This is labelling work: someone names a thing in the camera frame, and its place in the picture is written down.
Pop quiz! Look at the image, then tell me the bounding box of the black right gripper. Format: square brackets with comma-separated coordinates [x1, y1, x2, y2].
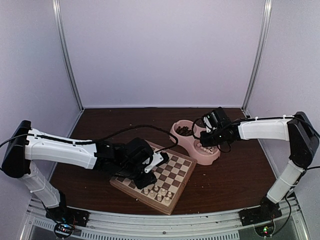
[200, 128, 225, 148]

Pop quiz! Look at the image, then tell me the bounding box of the white bishop piece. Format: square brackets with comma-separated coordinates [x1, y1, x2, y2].
[149, 190, 155, 198]

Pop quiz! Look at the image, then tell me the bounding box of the pink double bowl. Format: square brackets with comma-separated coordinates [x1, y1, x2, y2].
[170, 120, 221, 166]

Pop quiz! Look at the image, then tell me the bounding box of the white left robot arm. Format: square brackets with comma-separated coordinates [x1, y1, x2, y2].
[1, 120, 163, 222]

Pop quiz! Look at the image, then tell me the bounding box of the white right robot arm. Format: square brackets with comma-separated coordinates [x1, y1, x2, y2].
[199, 107, 320, 221]

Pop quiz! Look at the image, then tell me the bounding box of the white chess pieces pile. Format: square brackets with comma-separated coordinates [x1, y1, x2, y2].
[197, 143, 217, 155]

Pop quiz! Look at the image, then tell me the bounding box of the dark chess pieces pile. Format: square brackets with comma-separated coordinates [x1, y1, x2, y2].
[176, 126, 193, 137]

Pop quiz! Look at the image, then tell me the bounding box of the wooden chess board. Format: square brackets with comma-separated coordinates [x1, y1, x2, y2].
[109, 149, 197, 215]

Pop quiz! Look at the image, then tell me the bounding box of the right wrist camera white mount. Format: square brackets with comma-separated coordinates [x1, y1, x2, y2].
[203, 116, 213, 133]

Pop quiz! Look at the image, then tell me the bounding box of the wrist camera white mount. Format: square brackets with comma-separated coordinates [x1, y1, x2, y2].
[142, 151, 169, 174]
[203, 116, 213, 133]

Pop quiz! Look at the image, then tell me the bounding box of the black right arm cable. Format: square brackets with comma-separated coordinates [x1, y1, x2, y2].
[191, 117, 232, 154]

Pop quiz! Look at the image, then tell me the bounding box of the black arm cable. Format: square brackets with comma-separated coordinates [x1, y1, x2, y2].
[0, 124, 180, 171]
[191, 117, 232, 154]

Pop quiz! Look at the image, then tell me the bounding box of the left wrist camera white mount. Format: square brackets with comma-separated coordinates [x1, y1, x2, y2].
[142, 151, 169, 174]

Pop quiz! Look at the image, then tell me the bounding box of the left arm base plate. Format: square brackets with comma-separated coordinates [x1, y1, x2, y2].
[45, 207, 90, 227]

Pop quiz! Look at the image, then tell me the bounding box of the front aluminium rail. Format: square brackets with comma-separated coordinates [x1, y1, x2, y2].
[18, 197, 311, 240]

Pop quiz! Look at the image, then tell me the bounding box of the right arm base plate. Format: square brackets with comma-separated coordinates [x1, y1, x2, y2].
[238, 206, 283, 227]

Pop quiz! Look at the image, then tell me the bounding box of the right aluminium frame post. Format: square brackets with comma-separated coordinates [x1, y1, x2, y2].
[241, 0, 273, 113]

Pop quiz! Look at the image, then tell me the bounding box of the aluminium frame post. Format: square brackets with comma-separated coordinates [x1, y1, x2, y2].
[241, 0, 273, 113]
[52, 0, 84, 112]

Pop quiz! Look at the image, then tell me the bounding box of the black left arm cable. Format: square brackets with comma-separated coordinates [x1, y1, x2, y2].
[0, 124, 180, 171]

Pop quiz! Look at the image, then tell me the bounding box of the left aluminium frame post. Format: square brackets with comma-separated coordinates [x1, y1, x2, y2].
[52, 0, 84, 112]

